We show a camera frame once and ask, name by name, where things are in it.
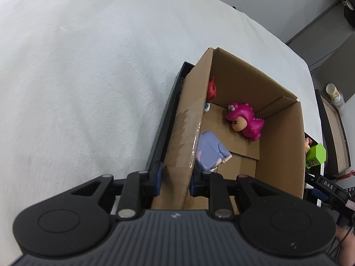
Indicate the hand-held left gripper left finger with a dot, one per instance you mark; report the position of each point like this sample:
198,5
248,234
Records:
158,178

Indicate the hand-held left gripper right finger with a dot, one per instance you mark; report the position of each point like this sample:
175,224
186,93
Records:
194,186

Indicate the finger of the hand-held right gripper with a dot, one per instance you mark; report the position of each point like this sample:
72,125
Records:
328,189

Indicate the purple toy figure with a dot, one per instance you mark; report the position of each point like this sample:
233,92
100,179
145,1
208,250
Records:
210,151

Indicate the black tray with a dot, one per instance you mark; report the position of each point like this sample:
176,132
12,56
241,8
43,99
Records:
166,127

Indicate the brown cardboard box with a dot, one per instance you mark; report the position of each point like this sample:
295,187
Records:
280,149

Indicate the pink dinosaur figurine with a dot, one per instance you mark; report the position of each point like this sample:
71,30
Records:
246,120

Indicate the blue and red pig figurine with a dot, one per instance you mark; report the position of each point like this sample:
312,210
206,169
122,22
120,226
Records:
212,90

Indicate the green cube box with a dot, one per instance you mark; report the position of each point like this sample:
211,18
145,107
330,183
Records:
316,155

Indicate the small brown figurine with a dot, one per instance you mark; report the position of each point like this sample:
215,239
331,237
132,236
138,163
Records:
307,143

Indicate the grey board panel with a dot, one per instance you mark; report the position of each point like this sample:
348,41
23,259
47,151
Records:
332,44

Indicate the black picture frame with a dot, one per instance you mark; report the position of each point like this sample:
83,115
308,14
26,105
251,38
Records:
334,133

